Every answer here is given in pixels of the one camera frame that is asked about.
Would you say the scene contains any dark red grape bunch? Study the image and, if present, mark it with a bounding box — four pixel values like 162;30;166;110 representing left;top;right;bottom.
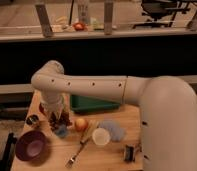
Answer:
48;111;72;131

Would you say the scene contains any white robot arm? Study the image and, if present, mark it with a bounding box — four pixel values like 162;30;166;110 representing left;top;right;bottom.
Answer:
31;60;197;171

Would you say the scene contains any blue plastic cup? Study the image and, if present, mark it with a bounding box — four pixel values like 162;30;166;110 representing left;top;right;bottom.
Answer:
54;125;68;138

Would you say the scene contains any white cup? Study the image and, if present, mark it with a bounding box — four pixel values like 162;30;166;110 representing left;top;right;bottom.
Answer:
92;128;110;146

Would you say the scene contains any red bowl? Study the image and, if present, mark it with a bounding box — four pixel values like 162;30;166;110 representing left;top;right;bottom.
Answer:
39;103;46;116

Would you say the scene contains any green plastic tray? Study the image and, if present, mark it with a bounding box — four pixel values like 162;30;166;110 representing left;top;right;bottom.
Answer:
70;95;120;113

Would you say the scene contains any small metal tin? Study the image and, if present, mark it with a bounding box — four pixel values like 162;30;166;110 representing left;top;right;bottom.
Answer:
26;115;40;128

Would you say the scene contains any yellow red apple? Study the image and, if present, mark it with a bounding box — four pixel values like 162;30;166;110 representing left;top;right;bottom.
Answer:
74;118;88;132

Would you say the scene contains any purple bowl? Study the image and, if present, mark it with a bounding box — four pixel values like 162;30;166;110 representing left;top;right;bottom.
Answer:
15;130;46;161

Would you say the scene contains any red apple on shelf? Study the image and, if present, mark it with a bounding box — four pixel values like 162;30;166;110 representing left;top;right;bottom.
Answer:
73;22;86;31

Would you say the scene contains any black office chair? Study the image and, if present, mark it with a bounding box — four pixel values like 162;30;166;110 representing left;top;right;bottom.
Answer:
133;0;190;29

